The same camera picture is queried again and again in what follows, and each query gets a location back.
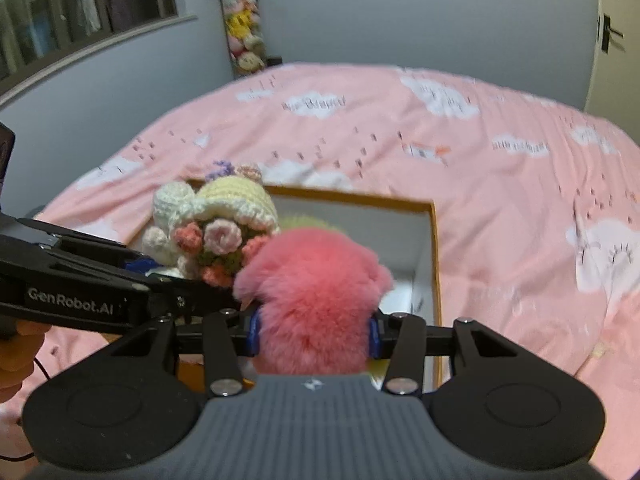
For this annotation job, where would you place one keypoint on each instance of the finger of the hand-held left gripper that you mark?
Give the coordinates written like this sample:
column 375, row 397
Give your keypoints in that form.
column 100, row 247
column 190, row 300

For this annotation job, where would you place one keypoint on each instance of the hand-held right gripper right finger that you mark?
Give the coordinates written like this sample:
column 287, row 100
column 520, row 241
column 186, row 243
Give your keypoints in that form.
column 374, row 335

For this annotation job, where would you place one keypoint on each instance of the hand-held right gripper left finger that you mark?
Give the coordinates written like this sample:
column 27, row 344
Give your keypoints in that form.
column 252, row 334

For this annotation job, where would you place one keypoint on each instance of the pink fluffy plush toy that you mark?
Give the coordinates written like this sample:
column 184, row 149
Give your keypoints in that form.
column 312, row 300

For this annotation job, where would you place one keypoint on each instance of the crochet doll with flowers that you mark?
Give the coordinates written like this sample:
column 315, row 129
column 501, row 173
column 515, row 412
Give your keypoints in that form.
column 220, row 220

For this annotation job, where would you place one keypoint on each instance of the orange cardboard box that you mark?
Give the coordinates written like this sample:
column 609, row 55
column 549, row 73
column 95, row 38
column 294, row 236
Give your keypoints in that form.
column 385, row 245

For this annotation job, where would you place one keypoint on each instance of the person's left hand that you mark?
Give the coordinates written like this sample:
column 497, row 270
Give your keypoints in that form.
column 17, row 355

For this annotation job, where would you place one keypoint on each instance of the pink cloud-print bed cover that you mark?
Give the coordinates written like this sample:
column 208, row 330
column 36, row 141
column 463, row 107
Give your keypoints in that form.
column 400, row 160

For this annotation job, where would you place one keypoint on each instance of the dark framed window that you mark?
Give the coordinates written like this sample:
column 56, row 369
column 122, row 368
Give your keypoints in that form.
column 75, row 15

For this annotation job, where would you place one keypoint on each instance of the hanging plush toy holder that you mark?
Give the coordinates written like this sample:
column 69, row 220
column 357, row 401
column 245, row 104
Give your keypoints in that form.
column 242, row 25

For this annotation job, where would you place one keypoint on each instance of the beige door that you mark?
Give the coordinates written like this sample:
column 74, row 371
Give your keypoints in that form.
column 620, row 85

